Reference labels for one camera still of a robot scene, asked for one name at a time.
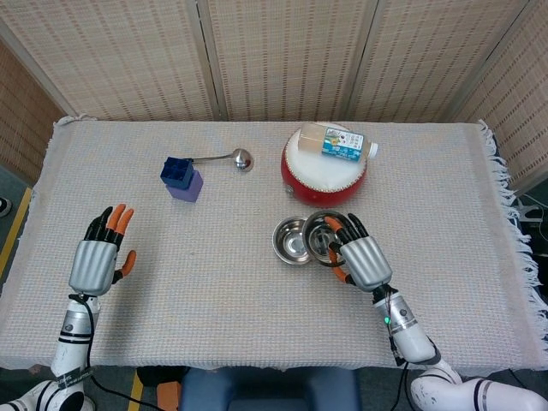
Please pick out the dark blue toy block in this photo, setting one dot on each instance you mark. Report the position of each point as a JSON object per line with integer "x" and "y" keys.
{"x": 176, "y": 172}

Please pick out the right robot hand silver orange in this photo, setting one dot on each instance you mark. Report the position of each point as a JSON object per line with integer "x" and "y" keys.
{"x": 366, "y": 261}

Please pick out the black white shoe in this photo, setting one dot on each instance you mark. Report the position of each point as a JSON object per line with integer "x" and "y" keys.
{"x": 4, "y": 206}

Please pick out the bamboo folding screen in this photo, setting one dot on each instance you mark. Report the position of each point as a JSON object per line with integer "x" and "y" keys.
{"x": 274, "y": 55}

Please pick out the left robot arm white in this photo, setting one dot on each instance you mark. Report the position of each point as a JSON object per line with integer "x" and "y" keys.
{"x": 70, "y": 342}

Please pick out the metal ladle spoon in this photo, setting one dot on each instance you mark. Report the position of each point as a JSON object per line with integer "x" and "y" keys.
{"x": 241, "y": 159}

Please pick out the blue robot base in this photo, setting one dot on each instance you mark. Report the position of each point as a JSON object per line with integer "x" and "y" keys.
{"x": 269, "y": 389}

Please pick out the plastic drink bottle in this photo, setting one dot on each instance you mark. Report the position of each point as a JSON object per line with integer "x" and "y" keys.
{"x": 338, "y": 143}

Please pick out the purple toy block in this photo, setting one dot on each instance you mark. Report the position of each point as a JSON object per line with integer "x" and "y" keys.
{"x": 188, "y": 190}

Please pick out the red drum white skin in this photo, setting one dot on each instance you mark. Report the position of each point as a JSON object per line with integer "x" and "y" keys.
{"x": 321, "y": 180}

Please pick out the orange box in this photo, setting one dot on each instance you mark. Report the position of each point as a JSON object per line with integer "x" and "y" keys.
{"x": 170, "y": 396}

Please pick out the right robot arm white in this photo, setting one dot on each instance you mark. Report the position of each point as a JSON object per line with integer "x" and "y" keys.
{"x": 411, "y": 338}

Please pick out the woven beige tablecloth with fringe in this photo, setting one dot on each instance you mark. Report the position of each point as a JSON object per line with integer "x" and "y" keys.
{"x": 222, "y": 308}

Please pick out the left robot hand silver orange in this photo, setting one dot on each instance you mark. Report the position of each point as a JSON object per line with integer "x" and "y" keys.
{"x": 94, "y": 265}

